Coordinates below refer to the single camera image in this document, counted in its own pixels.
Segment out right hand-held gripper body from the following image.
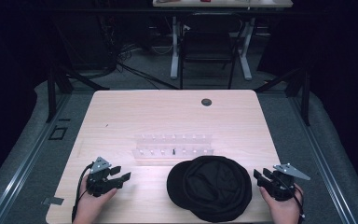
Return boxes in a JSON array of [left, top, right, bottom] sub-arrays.
[[262, 162, 311, 202]]

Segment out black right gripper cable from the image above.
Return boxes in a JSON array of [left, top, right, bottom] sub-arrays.
[[287, 182, 307, 224]]

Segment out black hat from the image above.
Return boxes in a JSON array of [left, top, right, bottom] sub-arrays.
[[166, 155, 253, 224]]

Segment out aluminium floor rail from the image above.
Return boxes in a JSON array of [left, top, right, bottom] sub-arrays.
[[0, 92, 73, 224], [290, 94, 358, 224]]

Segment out black floor cables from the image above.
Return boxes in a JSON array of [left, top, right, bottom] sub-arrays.
[[97, 18, 181, 91]]

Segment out person's right hand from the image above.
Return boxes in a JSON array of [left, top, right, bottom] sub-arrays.
[[258, 182, 304, 224]]

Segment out clear acrylic peg rack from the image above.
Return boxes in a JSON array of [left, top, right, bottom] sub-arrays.
[[131, 133, 215, 166]]

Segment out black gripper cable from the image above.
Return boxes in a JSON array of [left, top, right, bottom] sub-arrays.
[[71, 161, 95, 223], [287, 182, 307, 224]]

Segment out black folding chair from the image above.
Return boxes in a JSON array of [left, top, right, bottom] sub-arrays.
[[178, 12, 244, 91]]

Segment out black metal stand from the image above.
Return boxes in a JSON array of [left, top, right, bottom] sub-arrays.
[[255, 66, 311, 127], [45, 60, 110, 123]]

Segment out person's left hand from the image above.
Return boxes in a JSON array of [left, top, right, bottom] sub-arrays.
[[72, 176, 118, 224]]

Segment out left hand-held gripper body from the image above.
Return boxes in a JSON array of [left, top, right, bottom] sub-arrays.
[[86, 156, 124, 198]]

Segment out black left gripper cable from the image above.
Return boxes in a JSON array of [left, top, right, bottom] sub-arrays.
[[71, 161, 95, 223]]

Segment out grey tape piece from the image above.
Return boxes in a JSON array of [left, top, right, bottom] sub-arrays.
[[41, 196, 65, 206]]

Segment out white desk with legs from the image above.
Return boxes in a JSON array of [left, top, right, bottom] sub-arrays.
[[152, 0, 294, 81]]

